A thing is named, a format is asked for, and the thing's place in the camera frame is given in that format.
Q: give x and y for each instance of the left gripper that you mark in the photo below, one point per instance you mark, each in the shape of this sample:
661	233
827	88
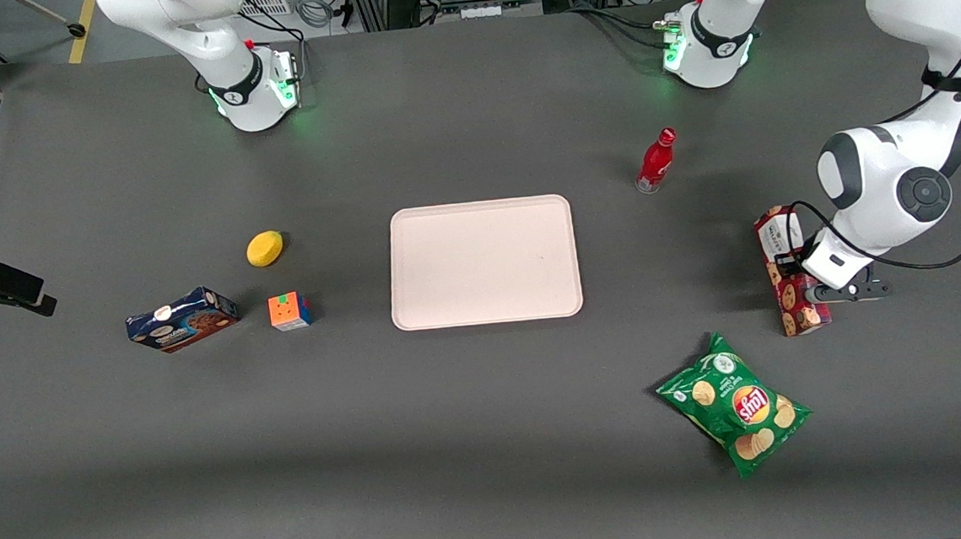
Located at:
788	268

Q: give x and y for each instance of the beige plastic tray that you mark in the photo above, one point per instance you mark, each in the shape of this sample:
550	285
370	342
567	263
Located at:
484	261

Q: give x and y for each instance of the red drink bottle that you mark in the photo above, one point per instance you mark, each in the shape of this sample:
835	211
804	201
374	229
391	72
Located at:
657	162

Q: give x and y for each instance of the red cookie box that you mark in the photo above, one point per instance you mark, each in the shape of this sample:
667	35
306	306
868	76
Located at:
786	231

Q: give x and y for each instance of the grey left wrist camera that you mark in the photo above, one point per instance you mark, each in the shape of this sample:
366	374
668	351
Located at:
850	291

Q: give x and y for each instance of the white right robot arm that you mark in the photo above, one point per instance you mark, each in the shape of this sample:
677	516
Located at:
215	43

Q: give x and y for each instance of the orange puzzle cube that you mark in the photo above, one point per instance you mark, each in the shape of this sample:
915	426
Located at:
289	311

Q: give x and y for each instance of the yellow lemon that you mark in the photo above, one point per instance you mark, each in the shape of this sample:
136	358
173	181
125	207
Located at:
264	249

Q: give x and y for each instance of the green chips bag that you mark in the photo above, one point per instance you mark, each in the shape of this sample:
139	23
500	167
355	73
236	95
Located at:
731	408

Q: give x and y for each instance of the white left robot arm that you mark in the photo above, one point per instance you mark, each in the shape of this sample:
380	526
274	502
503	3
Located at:
880	182

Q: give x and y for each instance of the blue cookie box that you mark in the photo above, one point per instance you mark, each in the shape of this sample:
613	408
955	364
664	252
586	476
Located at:
182	322

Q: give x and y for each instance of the black tripod leg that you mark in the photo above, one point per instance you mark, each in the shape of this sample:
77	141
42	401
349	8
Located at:
57	16

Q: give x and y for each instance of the white power strip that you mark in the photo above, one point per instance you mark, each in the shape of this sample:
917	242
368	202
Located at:
480	11

